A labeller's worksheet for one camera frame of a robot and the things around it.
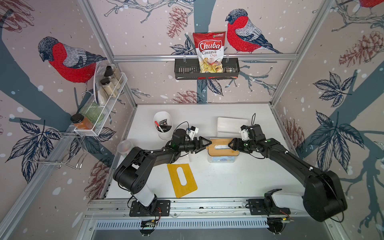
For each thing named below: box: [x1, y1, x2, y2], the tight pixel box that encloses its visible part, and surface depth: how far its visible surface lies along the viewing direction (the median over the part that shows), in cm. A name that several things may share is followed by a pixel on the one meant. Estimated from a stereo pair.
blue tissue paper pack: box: [211, 156, 235, 163], surface depth 88 cm
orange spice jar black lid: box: [70, 113, 94, 130], surface depth 62 cm
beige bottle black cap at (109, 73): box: [104, 65, 121, 90], surface depth 83 cm
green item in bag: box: [80, 102, 104, 123], surface depth 70 cm
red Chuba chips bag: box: [193, 31, 226, 73], surface depth 83 cm
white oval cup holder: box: [153, 111, 173, 140], surface depth 96 cm
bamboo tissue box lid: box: [206, 138, 240, 156], surface depth 87 cm
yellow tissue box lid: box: [167, 163, 198, 198], surface depth 84 cm
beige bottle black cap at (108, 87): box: [100, 78, 117, 98], surface depth 78 cm
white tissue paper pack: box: [173, 151, 190, 164], surface depth 79 cm
